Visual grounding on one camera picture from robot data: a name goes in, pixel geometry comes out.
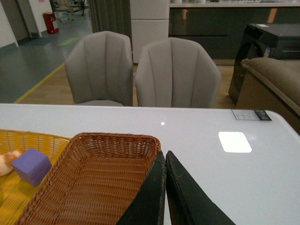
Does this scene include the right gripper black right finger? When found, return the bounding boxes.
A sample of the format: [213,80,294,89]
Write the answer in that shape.
[166,151,234,225]

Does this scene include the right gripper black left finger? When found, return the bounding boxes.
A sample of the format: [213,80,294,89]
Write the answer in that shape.
[117,152,166,225]

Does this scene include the brown wicker basket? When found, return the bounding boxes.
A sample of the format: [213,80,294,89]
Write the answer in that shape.
[16,133,161,225]

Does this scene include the yellow wicker basket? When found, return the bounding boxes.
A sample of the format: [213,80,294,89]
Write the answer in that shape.
[0,129,71,225]

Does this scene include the black label sticker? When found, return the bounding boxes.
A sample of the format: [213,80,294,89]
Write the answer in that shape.
[232,109,272,121]

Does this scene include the purple foam cube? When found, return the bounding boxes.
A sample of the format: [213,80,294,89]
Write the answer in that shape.
[11,148,52,187]

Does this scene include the right grey upholstered chair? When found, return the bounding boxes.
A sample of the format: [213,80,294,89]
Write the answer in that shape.
[135,37,222,108]

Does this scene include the grey upholstered chair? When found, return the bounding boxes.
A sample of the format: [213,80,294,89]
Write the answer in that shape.
[135,37,222,108]
[65,31,133,106]

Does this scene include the beige sofa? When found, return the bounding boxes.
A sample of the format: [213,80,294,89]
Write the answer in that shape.
[236,58,300,133]

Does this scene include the left grey upholstered chair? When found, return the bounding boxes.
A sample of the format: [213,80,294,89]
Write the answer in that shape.
[65,31,133,106]

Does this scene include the bread roll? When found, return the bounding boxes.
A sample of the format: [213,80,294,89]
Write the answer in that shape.
[0,149,24,176]

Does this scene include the dark kitchen counter cabinet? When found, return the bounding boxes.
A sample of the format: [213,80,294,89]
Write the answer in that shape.
[169,0,300,65]

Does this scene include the black washing machine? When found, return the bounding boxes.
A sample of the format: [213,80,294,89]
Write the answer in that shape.
[228,23,300,104]

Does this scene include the white refrigerator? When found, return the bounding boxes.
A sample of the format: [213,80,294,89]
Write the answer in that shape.
[130,0,170,63]

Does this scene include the grey curtain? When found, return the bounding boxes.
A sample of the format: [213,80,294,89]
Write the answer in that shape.
[88,0,132,38]

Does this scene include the distant office chair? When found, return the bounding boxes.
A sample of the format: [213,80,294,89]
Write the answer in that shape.
[56,0,74,22]

